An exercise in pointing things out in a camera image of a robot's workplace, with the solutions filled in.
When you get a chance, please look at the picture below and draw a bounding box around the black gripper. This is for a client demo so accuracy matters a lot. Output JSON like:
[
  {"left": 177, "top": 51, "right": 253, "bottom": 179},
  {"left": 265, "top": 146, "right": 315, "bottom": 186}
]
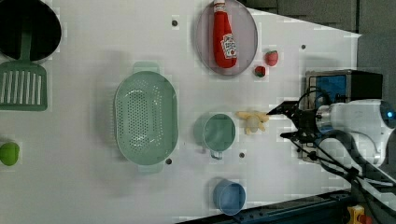
[{"left": 268, "top": 101, "right": 319, "bottom": 144}]

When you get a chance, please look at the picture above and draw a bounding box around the peeled yellow toy banana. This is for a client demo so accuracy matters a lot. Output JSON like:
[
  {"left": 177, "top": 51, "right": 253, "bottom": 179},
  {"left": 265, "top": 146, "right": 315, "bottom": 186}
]
[{"left": 235, "top": 111, "right": 269, "bottom": 134}]

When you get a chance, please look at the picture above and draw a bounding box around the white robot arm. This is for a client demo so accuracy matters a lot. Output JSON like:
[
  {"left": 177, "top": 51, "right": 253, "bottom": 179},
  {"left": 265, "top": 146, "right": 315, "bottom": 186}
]
[{"left": 267, "top": 99, "right": 395, "bottom": 166}]

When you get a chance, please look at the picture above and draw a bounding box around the black toaster oven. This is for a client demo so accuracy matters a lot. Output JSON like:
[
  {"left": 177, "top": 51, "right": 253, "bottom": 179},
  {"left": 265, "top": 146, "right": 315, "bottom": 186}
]
[{"left": 303, "top": 70, "right": 383, "bottom": 149}]

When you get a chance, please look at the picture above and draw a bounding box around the dark red toy strawberry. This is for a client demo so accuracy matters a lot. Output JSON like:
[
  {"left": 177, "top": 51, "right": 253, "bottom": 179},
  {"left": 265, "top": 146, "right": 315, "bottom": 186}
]
[{"left": 254, "top": 66, "right": 266, "bottom": 77}]

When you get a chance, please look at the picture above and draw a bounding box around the light red toy strawberry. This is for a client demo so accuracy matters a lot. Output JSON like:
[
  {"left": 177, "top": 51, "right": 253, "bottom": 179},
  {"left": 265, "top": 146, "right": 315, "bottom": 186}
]
[{"left": 264, "top": 50, "right": 278, "bottom": 66}]

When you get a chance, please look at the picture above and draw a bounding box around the green mug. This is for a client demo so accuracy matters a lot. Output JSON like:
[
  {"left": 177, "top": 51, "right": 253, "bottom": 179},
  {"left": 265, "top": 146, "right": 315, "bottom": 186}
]
[{"left": 193, "top": 113, "right": 236, "bottom": 161}]

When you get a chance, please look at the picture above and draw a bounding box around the blue cup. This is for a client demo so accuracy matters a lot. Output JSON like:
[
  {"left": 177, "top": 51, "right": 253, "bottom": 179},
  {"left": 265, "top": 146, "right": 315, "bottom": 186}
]
[{"left": 213, "top": 179, "right": 247, "bottom": 216}]

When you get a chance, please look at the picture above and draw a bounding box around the grey round plate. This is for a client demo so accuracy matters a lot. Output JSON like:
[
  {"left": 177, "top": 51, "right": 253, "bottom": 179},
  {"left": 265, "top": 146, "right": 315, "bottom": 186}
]
[{"left": 194, "top": 0, "right": 258, "bottom": 76}]

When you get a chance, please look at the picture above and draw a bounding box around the red ketchup bottle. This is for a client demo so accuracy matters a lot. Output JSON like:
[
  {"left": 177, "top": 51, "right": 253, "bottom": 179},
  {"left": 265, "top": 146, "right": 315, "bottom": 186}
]
[{"left": 213, "top": 0, "right": 237, "bottom": 68}]

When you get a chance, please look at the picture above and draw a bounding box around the green perforated colander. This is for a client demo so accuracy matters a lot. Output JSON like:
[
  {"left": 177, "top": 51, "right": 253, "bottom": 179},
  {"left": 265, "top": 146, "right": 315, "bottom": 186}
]
[{"left": 114, "top": 62, "right": 178, "bottom": 174}]

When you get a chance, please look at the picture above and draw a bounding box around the green slotted spatula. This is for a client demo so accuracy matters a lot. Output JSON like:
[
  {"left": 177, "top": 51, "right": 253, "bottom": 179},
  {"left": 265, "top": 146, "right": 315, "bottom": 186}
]
[{"left": 0, "top": 32, "right": 48, "bottom": 111}]

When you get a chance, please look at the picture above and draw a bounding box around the green toy pepper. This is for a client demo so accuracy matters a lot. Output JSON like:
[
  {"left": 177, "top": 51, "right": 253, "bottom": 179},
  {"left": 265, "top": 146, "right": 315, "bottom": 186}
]
[{"left": 0, "top": 142, "right": 20, "bottom": 166}]

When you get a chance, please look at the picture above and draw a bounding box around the black round pot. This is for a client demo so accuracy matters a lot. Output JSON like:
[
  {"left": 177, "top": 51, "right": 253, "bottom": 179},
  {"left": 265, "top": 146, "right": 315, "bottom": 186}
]
[{"left": 0, "top": 0, "right": 62, "bottom": 62}]

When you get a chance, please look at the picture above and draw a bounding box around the black cable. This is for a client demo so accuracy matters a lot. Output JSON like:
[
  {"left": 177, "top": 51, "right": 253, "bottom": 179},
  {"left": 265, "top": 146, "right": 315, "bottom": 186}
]
[{"left": 292, "top": 87, "right": 396, "bottom": 188}]

